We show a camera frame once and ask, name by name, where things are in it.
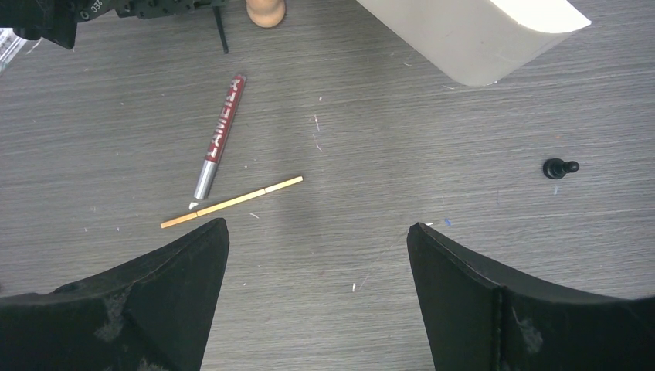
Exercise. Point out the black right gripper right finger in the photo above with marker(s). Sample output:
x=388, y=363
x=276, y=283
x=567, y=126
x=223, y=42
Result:
x=480, y=314

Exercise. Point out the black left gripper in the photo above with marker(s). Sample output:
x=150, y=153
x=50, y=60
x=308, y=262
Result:
x=57, y=20

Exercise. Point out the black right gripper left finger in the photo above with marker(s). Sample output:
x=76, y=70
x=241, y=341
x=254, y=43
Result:
x=154, y=312

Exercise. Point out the thin black eyeliner pencil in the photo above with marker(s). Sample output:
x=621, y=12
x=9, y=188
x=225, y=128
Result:
x=220, y=28

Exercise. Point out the thin tan wooden pencil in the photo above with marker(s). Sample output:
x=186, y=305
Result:
x=231, y=202

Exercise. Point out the clear false lashes pack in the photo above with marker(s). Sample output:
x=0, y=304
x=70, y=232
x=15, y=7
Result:
x=11, y=44

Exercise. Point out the small black knob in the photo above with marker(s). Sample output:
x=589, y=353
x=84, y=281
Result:
x=556, y=168

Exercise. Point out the red silver lip pen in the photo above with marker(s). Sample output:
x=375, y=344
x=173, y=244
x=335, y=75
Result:
x=219, y=137

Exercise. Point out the wooden knob figure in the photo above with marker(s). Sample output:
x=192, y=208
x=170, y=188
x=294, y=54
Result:
x=266, y=13

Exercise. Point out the white drawer organizer box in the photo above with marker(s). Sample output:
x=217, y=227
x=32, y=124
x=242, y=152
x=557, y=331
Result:
x=478, y=42

